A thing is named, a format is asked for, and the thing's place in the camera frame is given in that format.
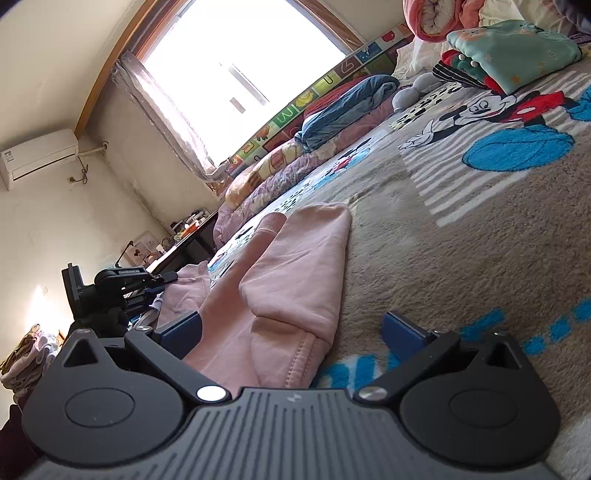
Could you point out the teal folded garment stack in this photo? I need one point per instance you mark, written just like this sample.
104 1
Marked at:
505 56

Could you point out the grey plush toy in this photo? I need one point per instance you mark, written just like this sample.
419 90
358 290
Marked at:
410 95

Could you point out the blue folded quilt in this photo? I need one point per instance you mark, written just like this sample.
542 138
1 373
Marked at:
351 106

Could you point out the colourful alphabet headboard mat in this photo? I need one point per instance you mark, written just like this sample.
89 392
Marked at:
374 57

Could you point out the yellow patterned pillow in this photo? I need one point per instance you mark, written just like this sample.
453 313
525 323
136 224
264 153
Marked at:
254 175

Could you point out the pink sweatshirt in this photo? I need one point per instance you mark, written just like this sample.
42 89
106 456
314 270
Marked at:
272 317

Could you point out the stacked folded clothes pile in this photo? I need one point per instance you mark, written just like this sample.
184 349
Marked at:
23 368

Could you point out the purple floral quilt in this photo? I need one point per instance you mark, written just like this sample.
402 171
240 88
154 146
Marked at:
230 221

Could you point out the pink rolled comforter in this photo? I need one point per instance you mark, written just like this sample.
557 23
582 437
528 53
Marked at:
433 20

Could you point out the white air conditioner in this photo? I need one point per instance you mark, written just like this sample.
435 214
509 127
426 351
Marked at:
28 157

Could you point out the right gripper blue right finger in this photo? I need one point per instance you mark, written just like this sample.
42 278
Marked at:
403 337

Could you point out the dark side desk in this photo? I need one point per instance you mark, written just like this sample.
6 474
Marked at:
195 247

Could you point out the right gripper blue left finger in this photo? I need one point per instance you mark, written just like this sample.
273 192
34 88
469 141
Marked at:
180 335

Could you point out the window curtain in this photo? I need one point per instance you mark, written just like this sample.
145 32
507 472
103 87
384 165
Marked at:
131 76

